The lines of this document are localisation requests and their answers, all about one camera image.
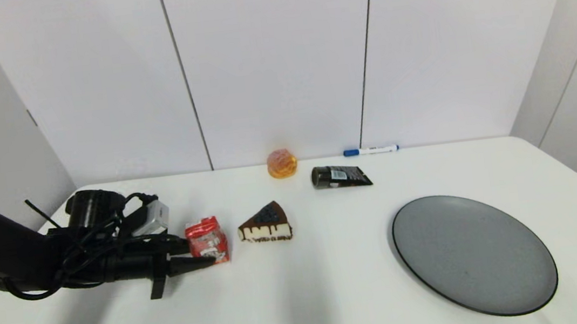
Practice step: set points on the orange glazed pastry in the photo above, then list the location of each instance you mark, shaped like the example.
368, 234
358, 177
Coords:
282, 164

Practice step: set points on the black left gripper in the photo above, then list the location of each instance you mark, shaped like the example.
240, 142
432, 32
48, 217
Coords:
135, 266

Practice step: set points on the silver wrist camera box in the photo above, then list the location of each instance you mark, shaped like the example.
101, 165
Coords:
152, 219

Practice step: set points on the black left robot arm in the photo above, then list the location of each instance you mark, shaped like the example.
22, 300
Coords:
5, 254

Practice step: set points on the red milk carton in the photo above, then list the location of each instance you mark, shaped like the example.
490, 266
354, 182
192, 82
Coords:
207, 237

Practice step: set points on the grey round plate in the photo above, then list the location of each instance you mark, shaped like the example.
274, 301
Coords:
473, 255

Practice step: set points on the blue white marker pen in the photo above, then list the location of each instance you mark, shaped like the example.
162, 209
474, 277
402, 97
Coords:
374, 150

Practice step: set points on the chocolate cake slice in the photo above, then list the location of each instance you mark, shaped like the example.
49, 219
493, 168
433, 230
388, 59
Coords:
266, 224

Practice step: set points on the black squeeze tube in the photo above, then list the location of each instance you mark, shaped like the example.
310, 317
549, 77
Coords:
339, 177

